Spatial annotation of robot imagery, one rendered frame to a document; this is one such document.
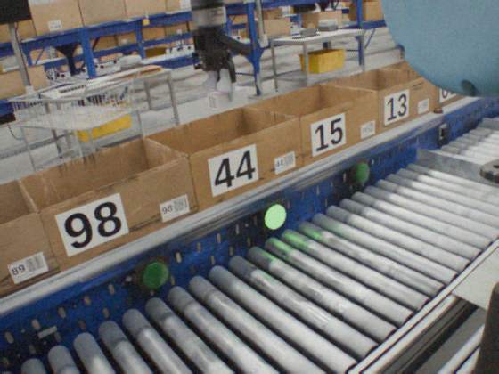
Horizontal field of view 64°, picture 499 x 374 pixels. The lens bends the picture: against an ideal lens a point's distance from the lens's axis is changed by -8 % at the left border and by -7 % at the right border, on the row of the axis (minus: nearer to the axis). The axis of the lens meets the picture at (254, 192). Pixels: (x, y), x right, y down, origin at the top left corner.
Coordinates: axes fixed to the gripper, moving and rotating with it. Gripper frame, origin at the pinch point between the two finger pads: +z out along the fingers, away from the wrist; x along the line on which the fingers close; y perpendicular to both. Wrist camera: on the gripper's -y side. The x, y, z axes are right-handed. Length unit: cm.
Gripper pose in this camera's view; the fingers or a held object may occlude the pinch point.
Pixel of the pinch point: (226, 95)
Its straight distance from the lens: 124.6
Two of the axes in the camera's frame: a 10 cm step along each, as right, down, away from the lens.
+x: 6.2, 2.8, -7.4
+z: 1.2, 8.9, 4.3
